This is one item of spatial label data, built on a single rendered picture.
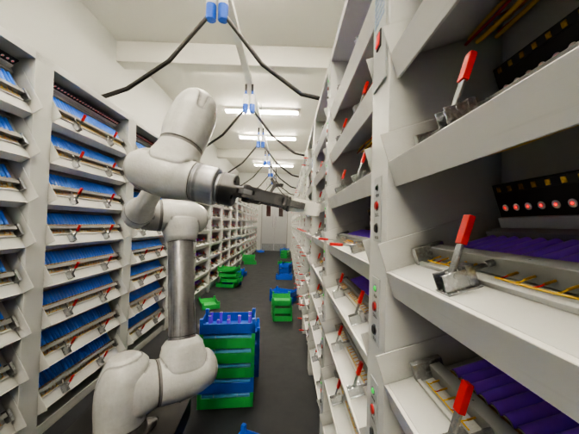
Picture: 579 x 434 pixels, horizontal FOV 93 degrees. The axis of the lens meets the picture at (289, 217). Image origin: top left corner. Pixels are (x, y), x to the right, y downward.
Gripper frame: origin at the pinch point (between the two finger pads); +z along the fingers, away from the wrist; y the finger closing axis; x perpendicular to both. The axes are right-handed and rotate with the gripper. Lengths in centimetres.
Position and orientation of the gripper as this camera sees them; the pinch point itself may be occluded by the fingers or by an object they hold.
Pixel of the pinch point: (304, 207)
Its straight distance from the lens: 64.1
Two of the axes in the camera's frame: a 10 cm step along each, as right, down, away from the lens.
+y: -0.1, 0.3, 10.0
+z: 9.7, 2.3, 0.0
